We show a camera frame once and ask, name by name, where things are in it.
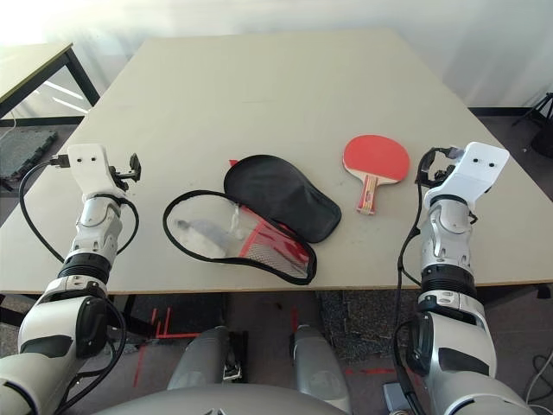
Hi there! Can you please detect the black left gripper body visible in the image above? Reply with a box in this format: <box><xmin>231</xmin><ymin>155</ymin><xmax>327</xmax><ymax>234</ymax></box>
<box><xmin>110</xmin><ymin>165</ymin><xmax>136</xmax><ymax>190</ymax></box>

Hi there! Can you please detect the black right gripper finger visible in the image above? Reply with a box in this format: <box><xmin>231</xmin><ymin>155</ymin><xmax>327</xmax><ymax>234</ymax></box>
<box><xmin>417</xmin><ymin>155</ymin><xmax>435</xmax><ymax>187</ymax></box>

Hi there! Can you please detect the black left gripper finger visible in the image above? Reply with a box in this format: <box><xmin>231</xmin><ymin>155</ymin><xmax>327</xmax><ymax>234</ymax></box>
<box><xmin>128</xmin><ymin>152</ymin><xmax>143</xmax><ymax>183</ymax></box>

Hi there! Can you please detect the red ping-pong paddle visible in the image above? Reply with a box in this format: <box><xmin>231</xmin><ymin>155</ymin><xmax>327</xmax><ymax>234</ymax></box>
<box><xmin>342</xmin><ymin>134</ymin><xmax>411</xmax><ymax>216</ymax></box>

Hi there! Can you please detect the white grey plush ball charm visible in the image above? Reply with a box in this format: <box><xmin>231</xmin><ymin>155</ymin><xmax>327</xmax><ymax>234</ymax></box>
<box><xmin>174</xmin><ymin>218</ymin><xmax>232</xmax><ymax>257</ymax></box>

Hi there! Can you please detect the red black paddle case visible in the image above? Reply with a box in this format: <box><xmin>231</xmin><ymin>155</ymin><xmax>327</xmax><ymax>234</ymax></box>
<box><xmin>162</xmin><ymin>154</ymin><xmax>343</xmax><ymax>287</ymax></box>

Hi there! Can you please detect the grey interlocking foam mat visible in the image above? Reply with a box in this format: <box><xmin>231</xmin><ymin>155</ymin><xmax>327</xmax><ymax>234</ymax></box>
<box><xmin>0</xmin><ymin>127</ymin><xmax>60</xmax><ymax>181</ymax></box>

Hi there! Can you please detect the black tripod stand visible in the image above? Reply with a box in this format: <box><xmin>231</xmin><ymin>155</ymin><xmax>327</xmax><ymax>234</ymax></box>
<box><xmin>512</xmin><ymin>92</ymin><xmax>553</xmax><ymax>163</ymax></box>

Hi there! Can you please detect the dark speckled floor mat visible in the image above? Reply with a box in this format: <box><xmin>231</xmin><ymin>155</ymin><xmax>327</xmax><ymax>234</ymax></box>
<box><xmin>317</xmin><ymin>291</ymin><xmax>416</xmax><ymax>347</ymax></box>

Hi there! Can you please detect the grey left robot leg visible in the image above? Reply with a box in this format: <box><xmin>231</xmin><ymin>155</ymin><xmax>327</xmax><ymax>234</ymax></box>
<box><xmin>166</xmin><ymin>326</ymin><xmax>250</xmax><ymax>393</ymax></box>

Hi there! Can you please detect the grey robot leg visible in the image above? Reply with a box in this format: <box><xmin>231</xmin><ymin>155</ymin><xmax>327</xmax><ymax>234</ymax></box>
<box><xmin>166</xmin><ymin>326</ymin><xmax>250</xmax><ymax>393</ymax></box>
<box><xmin>293</xmin><ymin>323</ymin><xmax>351</xmax><ymax>412</ymax></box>

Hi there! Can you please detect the grey right robot leg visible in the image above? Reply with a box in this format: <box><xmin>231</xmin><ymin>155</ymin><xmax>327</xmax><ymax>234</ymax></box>
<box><xmin>293</xmin><ymin>323</ymin><xmax>351</xmax><ymax>412</ymax></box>

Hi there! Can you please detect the grey foot pedal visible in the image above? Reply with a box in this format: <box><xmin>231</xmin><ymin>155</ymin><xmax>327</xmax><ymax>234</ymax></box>
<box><xmin>383</xmin><ymin>382</ymin><xmax>410</xmax><ymax>410</ymax></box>

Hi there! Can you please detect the grey robot torso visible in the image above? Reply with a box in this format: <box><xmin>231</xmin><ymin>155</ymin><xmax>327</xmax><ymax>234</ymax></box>
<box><xmin>92</xmin><ymin>386</ymin><xmax>346</xmax><ymax>415</ymax></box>

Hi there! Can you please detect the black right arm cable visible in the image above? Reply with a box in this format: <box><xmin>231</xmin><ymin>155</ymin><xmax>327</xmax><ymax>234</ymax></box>
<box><xmin>392</xmin><ymin>146</ymin><xmax>466</xmax><ymax>415</ymax></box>

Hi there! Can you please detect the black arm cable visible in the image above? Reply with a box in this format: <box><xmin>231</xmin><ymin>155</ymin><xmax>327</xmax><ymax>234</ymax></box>
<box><xmin>392</xmin><ymin>146</ymin><xmax>466</xmax><ymax>415</ymax></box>
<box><xmin>20</xmin><ymin>153</ymin><xmax>140</xmax><ymax>415</ymax></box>

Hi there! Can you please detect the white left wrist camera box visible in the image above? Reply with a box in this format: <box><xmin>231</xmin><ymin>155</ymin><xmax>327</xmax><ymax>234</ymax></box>
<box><xmin>67</xmin><ymin>144</ymin><xmax>130</xmax><ymax>202</ymax></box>

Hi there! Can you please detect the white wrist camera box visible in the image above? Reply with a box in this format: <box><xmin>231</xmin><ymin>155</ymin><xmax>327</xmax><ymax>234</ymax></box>
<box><xmin>67</xmin><ymin>144</ymin><xmax>130</xmax><ymax>202</ymax></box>
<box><xmin>423</xmin><ymin>141</ymin><xmax>510</xmax><ymax>208</ymax></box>

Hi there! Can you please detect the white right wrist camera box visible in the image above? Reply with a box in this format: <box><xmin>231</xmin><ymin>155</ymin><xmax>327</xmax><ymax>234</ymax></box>
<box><xmin>423</xmin><ymin>141</ymin><xmax>510</xmax><ymax>208</ymax></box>

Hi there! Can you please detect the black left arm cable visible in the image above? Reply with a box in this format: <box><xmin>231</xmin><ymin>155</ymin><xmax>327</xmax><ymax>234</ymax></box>
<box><xmin>20</xmin><ymin>153</ymin><xmax>140</xmax><ymax>415</ymax></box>

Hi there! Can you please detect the white charm cord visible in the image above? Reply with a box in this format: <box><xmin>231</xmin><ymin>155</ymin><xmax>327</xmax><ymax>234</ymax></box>
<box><xmin>230</xmin><ymin>201</ymin><xmax>246</xmax><ymax>239</ymax></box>

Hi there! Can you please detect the beige side table black frame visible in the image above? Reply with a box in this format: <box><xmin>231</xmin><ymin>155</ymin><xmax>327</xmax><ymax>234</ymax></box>
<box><xmin>0</xmin><ymin>41</ymin><xmax>101</xmax><ymax>129</ymax></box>

